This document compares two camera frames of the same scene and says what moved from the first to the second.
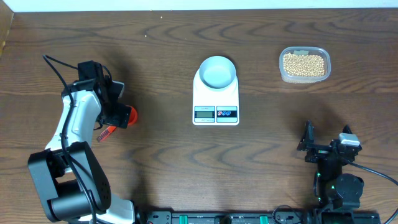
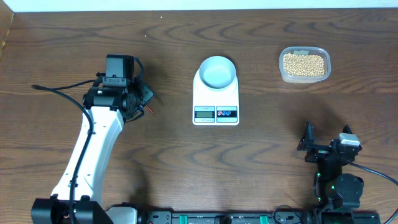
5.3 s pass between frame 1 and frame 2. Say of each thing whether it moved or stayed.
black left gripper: moved
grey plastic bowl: stayed
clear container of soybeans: stayed
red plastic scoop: moved
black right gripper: stayed
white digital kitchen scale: stayed
